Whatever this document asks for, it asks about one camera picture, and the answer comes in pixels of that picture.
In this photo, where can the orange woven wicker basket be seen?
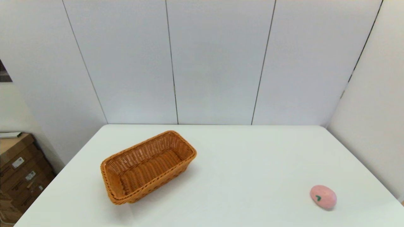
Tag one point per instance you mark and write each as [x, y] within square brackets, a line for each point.
[148, 168]

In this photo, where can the pink peach with green mark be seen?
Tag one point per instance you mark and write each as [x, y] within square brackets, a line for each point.
[325, 196]

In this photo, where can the flat white board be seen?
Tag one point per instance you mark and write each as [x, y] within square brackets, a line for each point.
[9, 135]

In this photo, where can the dark grey wall fixture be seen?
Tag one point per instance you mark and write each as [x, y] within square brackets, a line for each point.
[3, 75]

